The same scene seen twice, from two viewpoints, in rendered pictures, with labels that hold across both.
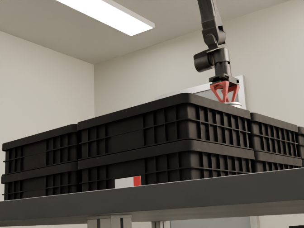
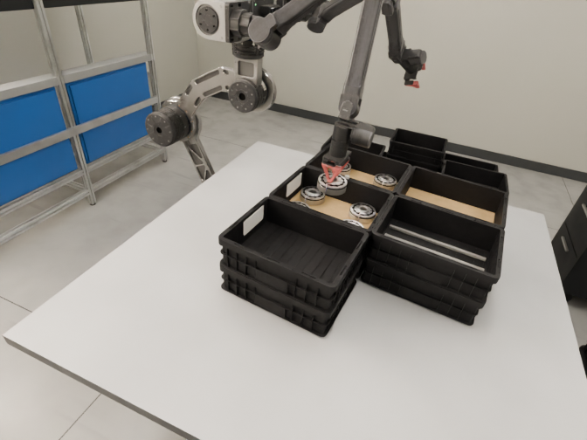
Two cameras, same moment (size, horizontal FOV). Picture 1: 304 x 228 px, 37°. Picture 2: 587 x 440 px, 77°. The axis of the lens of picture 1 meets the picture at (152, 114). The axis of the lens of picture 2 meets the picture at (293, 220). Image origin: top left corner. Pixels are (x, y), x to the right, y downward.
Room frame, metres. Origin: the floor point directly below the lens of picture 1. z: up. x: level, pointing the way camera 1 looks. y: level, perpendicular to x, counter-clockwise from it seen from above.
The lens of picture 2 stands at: (2.57, -0.70, 1.65)
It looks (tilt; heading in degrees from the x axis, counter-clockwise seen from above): 36 degrees down; 164
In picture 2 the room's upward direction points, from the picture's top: 6 degrees clockwise
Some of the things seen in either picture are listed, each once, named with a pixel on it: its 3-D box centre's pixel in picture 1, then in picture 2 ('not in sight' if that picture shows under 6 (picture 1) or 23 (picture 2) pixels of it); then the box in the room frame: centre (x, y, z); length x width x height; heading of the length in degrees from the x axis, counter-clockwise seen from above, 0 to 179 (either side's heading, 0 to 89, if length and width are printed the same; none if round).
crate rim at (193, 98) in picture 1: (162, 121); (359, 167); (1.23, -0.03, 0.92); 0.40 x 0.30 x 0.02; 49
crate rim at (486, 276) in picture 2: not in sight; (438, 233); (1.72, 0.07, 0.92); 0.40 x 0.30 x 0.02; 49
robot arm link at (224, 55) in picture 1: (220, 58); (343, 132); (1.52, -0.25, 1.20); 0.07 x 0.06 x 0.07; 53
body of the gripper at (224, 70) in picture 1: (223, 73); (338, 148); (1.51, -0.26, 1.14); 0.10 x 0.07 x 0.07; 139
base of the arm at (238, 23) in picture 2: not in sight; (242, 24); (1.18, -0.54, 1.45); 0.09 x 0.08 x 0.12; 144
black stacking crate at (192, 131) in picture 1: (163, 139); (357, 177); (1.23, -0.03, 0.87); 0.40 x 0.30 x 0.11; 49
